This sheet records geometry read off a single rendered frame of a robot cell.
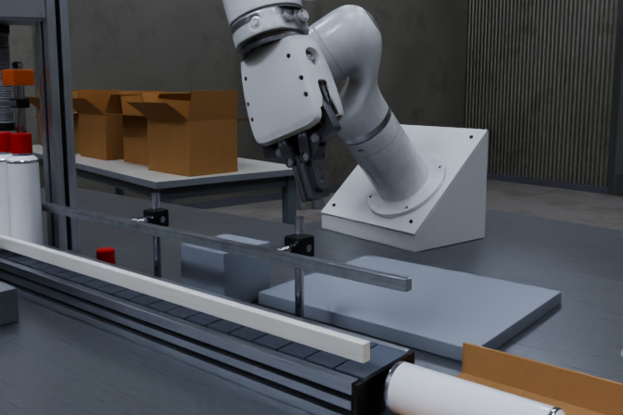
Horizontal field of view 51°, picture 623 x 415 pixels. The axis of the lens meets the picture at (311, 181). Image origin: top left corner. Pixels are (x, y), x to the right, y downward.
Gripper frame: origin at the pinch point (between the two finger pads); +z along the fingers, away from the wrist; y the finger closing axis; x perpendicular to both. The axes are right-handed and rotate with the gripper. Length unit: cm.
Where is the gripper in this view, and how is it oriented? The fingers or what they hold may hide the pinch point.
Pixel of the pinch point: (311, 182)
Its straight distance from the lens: 71.1
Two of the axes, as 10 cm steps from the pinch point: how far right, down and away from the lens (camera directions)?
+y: -7.2, 2.6, 6.4
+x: -6.4, 1.1, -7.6
